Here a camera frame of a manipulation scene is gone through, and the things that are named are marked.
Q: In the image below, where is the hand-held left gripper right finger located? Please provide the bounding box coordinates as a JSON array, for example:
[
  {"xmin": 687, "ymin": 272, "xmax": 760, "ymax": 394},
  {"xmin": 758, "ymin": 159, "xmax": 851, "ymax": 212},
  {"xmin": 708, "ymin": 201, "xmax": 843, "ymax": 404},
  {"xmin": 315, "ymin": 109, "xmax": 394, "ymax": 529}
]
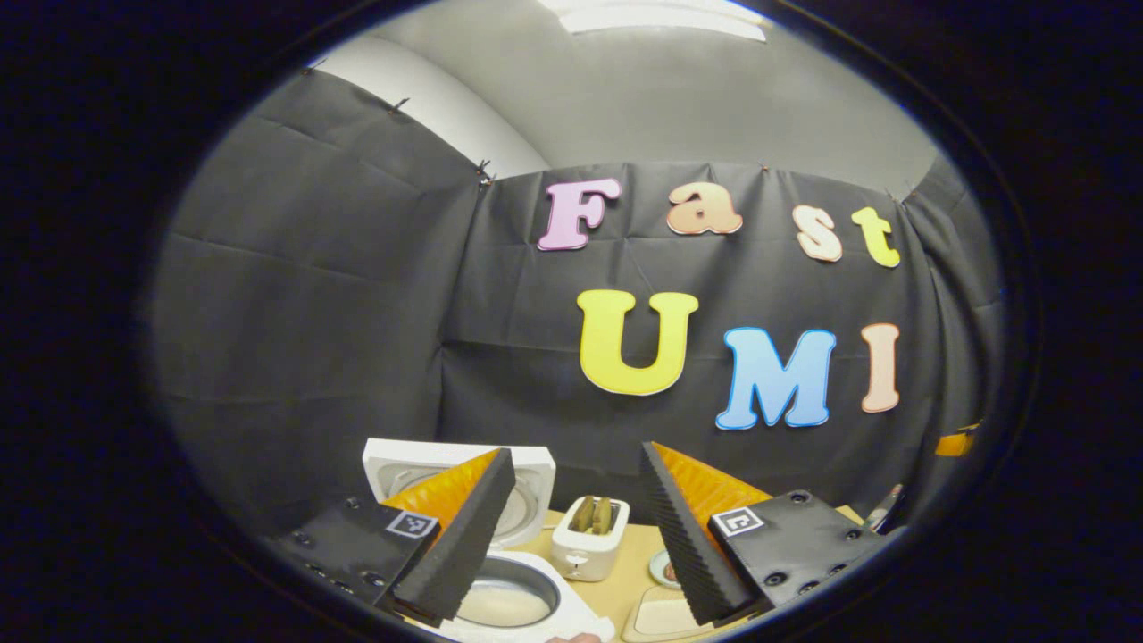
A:
[{"xmin": 640, "ymin": 441, "xmax": 895, "ymax": 627}]

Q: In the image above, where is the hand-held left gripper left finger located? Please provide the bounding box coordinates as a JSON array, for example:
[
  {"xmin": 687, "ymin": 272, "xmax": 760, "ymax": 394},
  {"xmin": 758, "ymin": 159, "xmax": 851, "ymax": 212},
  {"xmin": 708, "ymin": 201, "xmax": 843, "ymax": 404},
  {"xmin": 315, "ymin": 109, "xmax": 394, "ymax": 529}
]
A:
[{"xmin": 264, "ymin": 447, "xmax": 518, "ymax": 630}]

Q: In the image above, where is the white rice cooker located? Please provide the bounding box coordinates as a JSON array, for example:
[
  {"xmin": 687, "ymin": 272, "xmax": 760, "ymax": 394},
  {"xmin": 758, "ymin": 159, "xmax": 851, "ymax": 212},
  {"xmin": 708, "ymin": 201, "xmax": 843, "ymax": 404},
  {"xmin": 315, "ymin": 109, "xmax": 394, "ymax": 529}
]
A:
[{"xmin": 362, "ymin": 438, "xmax": 618, "ymax": 643}]

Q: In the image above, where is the clear water bottle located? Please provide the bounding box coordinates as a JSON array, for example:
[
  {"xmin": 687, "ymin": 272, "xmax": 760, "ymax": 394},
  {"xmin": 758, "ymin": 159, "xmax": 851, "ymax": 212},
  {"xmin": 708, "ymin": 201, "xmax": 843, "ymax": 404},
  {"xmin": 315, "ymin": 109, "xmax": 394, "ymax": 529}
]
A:
[{"xmin": 864, "ymin": 483, "xmax": 905, "ymax": 536}]

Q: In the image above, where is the white toaster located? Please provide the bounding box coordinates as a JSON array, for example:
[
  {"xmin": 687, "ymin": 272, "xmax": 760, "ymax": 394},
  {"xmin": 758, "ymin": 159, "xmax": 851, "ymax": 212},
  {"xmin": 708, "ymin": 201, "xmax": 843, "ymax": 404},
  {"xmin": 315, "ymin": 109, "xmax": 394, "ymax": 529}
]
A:
[{"xmin": 550, "ymin": 496, "xmax": 631, "ymax": 583}]

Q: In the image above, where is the clear glass tray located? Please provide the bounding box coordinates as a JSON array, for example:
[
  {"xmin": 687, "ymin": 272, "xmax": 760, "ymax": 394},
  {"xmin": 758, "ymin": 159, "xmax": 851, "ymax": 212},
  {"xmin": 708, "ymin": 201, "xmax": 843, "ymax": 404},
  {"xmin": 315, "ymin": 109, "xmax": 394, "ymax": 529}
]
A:
[{"xmin": 622, "ymin": 584, "xmax": 716, "ymax": 643}]

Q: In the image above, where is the black backdrop cloth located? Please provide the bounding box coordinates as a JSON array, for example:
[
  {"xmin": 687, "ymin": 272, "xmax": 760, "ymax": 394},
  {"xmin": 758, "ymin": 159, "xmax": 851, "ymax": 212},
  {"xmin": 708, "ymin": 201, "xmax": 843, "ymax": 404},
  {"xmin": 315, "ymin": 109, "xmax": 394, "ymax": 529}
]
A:
[{"xmin": 147, "ymin": 67, "xmax": 1005, "ymax": 537}]

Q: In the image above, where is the ceiling light panel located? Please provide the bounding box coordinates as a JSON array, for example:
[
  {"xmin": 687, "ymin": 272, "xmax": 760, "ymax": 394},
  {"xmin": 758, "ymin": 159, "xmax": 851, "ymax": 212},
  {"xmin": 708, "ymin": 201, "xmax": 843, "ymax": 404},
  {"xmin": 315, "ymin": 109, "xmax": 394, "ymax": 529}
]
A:
[{"xmin": 544, "ymin": 0, "xmax": 768, "ymax": 44}]

